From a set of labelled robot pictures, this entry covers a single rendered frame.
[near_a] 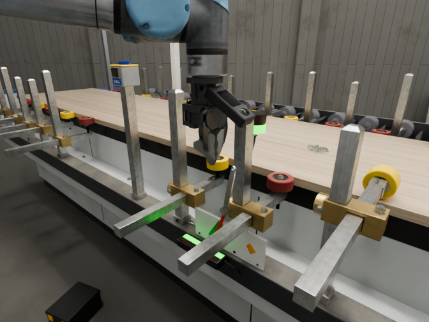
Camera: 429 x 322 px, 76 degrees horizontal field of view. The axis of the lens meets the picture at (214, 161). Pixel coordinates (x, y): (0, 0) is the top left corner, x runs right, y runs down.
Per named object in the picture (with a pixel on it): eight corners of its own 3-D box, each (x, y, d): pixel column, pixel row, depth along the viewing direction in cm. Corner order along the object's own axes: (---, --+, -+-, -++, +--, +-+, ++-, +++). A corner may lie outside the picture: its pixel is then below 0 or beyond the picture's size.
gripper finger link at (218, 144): (206, 157, 74) (206, 123, 70) (223, 162, 70) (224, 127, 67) (198, 160, 72) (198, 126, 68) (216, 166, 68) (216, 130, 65)
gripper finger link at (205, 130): (210, 145, 67) (210, 111, 64) (216, 147, 66) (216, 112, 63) (198, 151, 64) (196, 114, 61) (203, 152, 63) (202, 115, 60)
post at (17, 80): (32, 149, 189) (14, 76, 171) (30, 148, 191) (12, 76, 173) (38, 148, 191) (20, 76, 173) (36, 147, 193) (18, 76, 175)
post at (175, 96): (182, 229, 96) (175, 90, 79) (175, 225, 99) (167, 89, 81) (189, 225, 99) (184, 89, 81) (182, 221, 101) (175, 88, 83)
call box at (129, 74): (123, 89, 93) (120, 64, 90) (112, 87, 97) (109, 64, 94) (140, 87, 98) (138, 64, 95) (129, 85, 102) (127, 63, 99)
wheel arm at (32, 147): (7, 158, 133) (5, 150, 131) (6, 156, 135) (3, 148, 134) (94, 138, 164) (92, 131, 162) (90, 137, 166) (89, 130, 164)
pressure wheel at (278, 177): (283, 218, 82) (286, 183, 78) (260, 209, 87) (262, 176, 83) (294, 207, 88) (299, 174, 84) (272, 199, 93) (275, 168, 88)
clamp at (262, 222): (263, 233, 71) (264, 216, 69) (223, 214, 79) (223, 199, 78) (273, 223, 75) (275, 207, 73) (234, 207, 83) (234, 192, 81)
